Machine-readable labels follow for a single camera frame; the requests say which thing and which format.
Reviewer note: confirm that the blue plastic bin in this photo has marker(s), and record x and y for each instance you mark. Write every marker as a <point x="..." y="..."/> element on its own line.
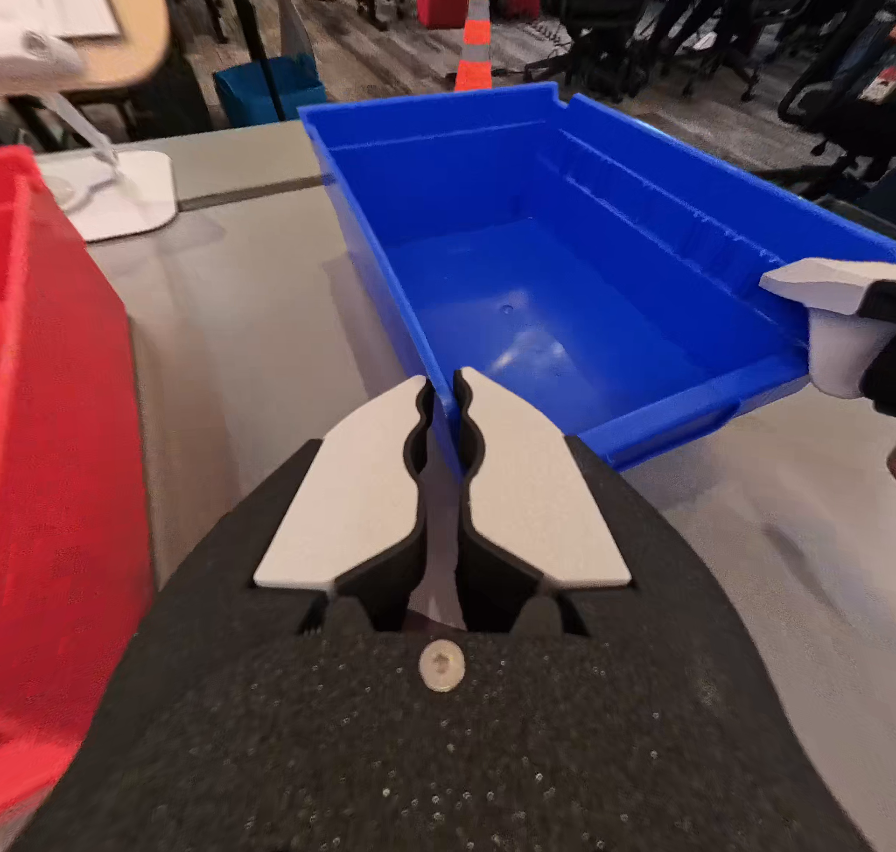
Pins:
<point x="560" y="292"/>

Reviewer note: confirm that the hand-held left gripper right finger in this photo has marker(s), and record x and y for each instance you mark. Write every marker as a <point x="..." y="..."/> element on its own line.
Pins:
<point x="543" y="502"/>

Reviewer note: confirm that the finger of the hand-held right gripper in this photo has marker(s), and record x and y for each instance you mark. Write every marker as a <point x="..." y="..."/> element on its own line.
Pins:
<point x="847" y="355"/>
<point x="826" y="285"/>

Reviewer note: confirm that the orange striped bar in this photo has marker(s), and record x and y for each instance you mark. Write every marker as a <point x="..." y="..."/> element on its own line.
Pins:
<point x="475" y="26"/>

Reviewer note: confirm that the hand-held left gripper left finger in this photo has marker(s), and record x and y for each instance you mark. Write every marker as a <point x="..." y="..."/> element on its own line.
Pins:
<point x="343" y="509"/>

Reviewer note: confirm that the red plastic bin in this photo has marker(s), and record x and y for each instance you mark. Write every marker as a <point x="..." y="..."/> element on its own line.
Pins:
<point x="63" y="488"/>

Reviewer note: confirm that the black office chair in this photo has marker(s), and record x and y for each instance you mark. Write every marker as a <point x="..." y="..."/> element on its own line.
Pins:
<point x="602" y="12"/>

